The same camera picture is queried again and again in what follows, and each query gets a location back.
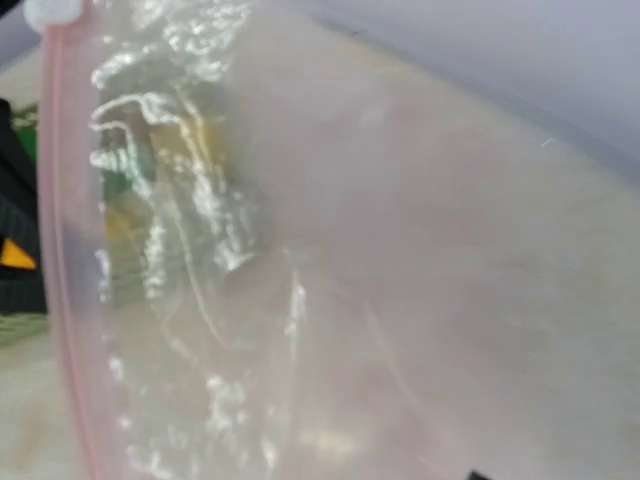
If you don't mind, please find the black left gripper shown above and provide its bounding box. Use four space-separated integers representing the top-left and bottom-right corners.
1 100 47 314

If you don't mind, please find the clear zip top bag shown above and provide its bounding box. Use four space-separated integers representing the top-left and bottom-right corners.
25 1 639 479

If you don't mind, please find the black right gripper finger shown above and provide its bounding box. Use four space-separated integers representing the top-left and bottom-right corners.
466 470 491 480

